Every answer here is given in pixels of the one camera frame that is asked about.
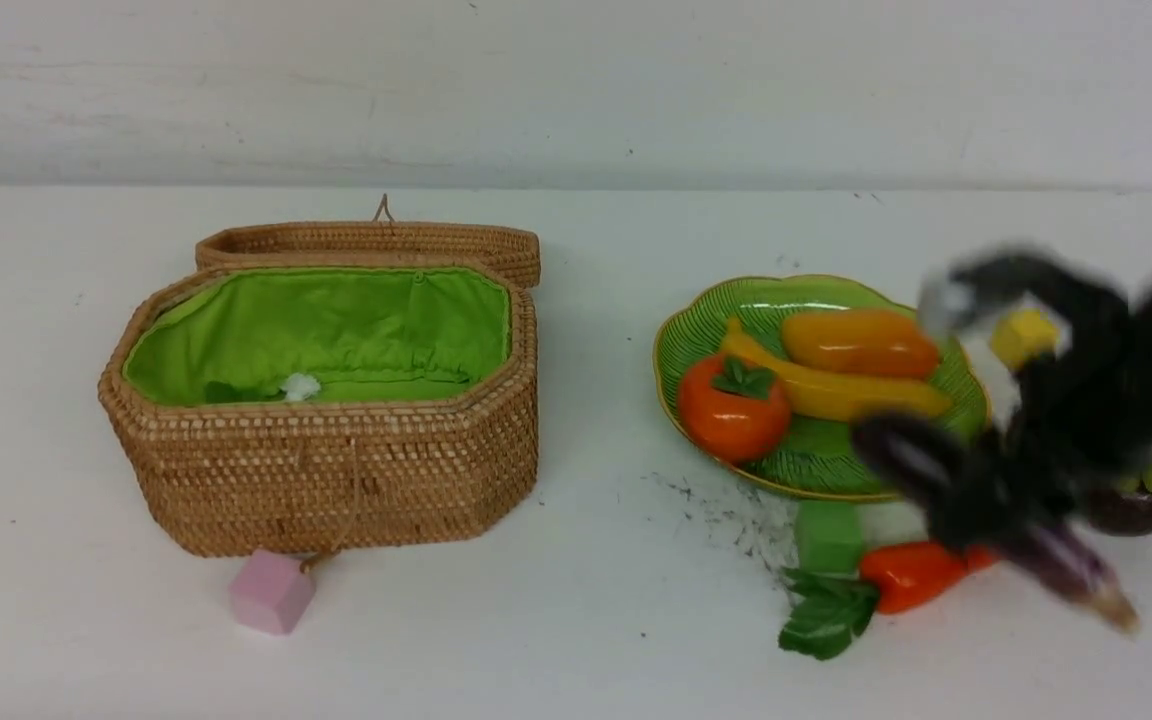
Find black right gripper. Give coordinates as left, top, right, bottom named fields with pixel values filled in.
left=851, top=247, right=1152, bottom=551

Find purple toy mangosteen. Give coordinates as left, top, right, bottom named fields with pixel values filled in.
left=1082, top=458, right=1152, bottom=537

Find purple toy eggplant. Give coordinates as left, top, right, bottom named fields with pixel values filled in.
left=866, top=420, right=1140, bottom=635

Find orange toy mango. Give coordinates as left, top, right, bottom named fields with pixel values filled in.
left=780, top=306, right=942, bottom=381

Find yellow toy banana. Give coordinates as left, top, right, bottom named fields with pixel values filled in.
left=719, top=316, right=954, bottom=423

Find orange toy persimmon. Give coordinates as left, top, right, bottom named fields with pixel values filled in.
left=677, top=354, right=791, bottom=465

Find red toy chili pepper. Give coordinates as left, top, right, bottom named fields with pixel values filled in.
left=778, top=541, right=998, bottom=662

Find white toy radish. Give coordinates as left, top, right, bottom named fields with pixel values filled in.
left=204, top=372, right=323, bottom=406

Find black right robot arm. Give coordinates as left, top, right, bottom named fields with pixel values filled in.
left=850, top=245, right=1152, bottom=550

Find yellow foam cube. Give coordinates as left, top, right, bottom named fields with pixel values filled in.
left=988, top=306, right=1062, bottom=373

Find green ribbed glass plate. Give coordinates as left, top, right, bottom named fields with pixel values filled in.
left=652, top=274, right=993, bottom=503

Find green foam cube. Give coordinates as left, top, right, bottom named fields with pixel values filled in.
left=794, top=500, right=867, bottom=575

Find woven rattan basket lid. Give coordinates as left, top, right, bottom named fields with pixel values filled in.
left=195, top=195, right=541, bottom=288

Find pink foam cube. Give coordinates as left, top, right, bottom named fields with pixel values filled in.
left=228, top=548, right=316, bottom=635

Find woven rattan basket green lining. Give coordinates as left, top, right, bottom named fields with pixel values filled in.
left=96, top=260, right=540, bottom=558

